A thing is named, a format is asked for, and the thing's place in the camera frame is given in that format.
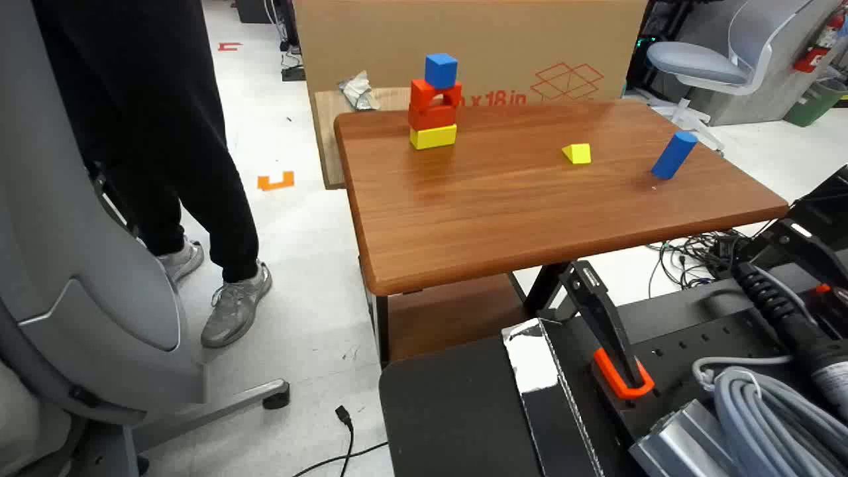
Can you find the blue cylindrical block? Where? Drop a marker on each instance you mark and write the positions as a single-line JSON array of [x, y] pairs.
[[675, 158]]

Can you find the yellow rectangular block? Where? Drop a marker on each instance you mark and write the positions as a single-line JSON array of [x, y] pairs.
[[432, 136]]

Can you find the red arch block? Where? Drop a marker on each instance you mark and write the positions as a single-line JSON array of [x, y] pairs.
[[422, 98]]

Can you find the blue cube block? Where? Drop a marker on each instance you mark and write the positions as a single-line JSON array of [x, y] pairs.
[[440, 69]]

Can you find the yellow wedge block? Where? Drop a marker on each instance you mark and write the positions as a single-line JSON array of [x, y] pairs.
[[578, 154]]

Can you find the brown panel under table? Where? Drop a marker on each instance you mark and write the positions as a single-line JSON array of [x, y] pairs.
[[452, 319]]

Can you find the orange floor marker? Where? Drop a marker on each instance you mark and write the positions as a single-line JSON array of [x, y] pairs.
[[277, 183]]

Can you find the crumpled grey plastic packet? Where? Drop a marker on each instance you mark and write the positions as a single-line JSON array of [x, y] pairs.
[[359, 90]]

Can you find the grey sneaker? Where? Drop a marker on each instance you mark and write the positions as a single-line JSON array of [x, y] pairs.
[[234, 305], [182, 260]]

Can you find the large cardboard box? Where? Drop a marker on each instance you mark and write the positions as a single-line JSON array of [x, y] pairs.
[[493, 44]]

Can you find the red floor marker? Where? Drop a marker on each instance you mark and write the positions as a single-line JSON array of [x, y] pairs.
[[228, 46]]

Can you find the person in black trousers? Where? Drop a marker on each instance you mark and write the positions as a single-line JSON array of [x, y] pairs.
[[150, 106]]

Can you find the light blue office chair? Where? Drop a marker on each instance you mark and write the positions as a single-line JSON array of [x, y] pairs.
[[724, 54]]

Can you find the grey high-back office chair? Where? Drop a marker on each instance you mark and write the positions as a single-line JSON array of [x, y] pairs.
[[63, 266]]

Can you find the green bin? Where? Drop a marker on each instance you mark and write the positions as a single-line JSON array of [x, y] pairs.
[[817, 106]]

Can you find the red fire extinguisher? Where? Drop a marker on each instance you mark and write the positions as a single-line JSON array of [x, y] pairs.
[[813, 54]]

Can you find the silver aluminium bracket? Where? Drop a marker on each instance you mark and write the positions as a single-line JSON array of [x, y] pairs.
[[691, 441]]

